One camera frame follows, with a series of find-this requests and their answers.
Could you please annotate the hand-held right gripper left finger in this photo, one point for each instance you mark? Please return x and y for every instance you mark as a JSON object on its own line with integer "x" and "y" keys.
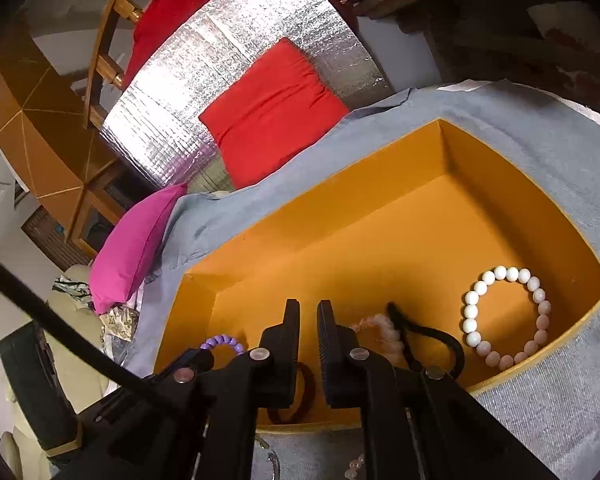
{"x": 292, "y": 345}

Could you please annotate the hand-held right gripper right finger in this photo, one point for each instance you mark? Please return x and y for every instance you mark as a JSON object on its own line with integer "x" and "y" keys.
{"x": 327, "y": 355}

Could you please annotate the orange cardboard box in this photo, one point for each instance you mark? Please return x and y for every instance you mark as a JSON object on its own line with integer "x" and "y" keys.
{"x": 380, "y": 220}

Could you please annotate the beige sofa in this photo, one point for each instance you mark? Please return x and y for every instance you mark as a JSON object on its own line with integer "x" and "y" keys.
{"x": 80, "y": 320}

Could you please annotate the patterned cloth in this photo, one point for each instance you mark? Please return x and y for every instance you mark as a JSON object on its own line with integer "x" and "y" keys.
{"x": 120, "y": 322}

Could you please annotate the silver bangle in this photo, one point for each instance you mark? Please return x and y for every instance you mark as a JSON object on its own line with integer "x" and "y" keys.
{"x": 275, "y": 462}

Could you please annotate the brown woven screen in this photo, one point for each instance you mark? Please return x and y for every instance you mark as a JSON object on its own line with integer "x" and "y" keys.
{"x": 45, "y": 235}

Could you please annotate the pink pillow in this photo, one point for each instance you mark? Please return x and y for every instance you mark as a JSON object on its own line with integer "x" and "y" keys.
{"x": 130, "y": 250}

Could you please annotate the small red pillow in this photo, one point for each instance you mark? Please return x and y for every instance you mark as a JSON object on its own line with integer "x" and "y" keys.
{"x": 270, "y": 110}

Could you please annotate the orange wooden cabinet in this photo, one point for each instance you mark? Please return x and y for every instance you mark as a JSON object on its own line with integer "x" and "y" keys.
{"x": 30, "y": 135}

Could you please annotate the silver insulating sheet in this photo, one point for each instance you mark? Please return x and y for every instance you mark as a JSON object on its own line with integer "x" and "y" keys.
{"x": 180, "y": 85}

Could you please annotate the wooden chair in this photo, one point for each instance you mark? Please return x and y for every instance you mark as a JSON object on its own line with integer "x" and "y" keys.
{"x": 107, "y": 67}

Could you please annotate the large red cushion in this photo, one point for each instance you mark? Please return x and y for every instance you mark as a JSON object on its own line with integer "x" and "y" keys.
{"x": 180, "y": 0}

